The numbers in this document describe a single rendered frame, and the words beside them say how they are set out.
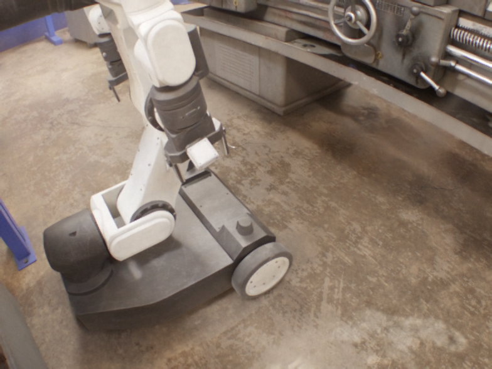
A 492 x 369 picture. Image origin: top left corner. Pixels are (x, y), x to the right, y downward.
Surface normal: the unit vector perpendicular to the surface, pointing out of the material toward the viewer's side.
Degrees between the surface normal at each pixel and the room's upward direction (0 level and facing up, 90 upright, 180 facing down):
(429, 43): 90
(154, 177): 90
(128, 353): 0
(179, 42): 90
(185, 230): 0
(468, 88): 90
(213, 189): 0
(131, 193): 46
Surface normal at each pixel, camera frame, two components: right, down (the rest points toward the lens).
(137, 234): 0.57, 0.55
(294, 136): -0.02, -0.74
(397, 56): -0.75, 0.46
